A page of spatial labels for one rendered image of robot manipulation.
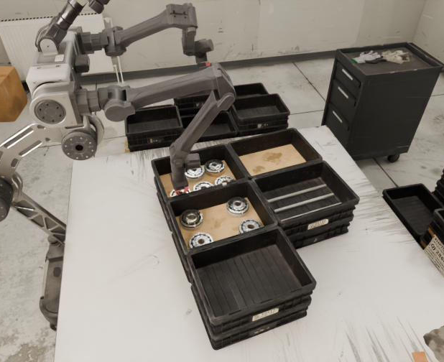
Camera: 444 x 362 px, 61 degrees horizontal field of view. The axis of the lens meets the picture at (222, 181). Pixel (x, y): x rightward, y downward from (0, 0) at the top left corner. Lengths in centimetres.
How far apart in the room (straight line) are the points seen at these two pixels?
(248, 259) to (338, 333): 44
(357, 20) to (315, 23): 55
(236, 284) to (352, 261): 57
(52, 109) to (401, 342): 148
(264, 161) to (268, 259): 63
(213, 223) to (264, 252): 26
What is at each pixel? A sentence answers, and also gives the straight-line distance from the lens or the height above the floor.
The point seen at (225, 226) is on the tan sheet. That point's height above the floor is 83.
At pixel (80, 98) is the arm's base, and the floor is 148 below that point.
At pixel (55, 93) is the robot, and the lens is 132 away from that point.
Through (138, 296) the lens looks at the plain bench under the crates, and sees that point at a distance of 166.
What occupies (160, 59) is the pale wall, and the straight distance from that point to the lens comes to 464.
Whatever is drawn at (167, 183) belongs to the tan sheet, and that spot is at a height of 83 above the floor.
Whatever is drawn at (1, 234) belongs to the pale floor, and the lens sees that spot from 316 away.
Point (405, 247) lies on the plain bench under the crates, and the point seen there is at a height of 70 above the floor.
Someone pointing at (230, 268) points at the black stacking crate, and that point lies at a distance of 155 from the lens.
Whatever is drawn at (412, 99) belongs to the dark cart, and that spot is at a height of 65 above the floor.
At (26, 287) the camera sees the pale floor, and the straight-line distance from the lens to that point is 277.
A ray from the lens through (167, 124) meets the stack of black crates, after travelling 292.
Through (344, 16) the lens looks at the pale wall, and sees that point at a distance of 515.
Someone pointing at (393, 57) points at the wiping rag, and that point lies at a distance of 323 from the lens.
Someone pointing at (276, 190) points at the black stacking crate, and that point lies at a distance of 186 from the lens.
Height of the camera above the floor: 210
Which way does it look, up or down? 42 degrees down
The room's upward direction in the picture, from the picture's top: straight up
